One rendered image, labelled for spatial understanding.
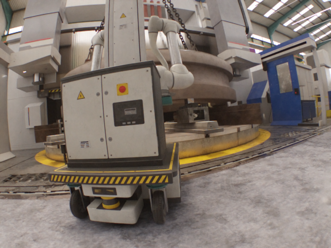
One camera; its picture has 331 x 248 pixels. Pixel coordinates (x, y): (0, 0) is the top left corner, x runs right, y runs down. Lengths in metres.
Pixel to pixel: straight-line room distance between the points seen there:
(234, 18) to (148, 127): 6.72
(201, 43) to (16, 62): 6.59
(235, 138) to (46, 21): 5.49
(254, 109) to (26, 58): 5.12
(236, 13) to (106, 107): 6.99
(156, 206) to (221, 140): 1.96
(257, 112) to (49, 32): 5.38
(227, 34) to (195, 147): 4.89
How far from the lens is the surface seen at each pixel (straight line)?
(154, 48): 1.76
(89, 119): 0.95
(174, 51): 1.62
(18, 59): 4.90
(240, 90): 8.22
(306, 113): 7.30
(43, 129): 4.20
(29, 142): 6.61
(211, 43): 7.91
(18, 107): 6.84
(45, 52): 4.62
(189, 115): 2.50
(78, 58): 6.36
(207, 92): 3.18
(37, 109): 6.03
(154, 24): 1.76
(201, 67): 3.43
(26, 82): 5.72
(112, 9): 1.68
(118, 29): 1.53
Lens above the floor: 0.54
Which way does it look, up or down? 1 degrees down
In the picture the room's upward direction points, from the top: 5 degrees counter-clockwise
